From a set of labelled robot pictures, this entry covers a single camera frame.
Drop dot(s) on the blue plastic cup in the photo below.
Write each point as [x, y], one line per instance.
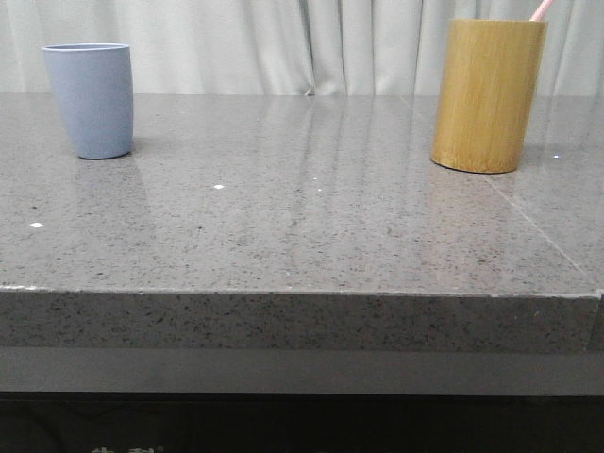
[93, 85]

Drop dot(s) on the white curtain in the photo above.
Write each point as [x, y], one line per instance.
[250, 47]

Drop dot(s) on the bamboo cylindrical holder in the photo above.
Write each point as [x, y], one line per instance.
[490, 75]

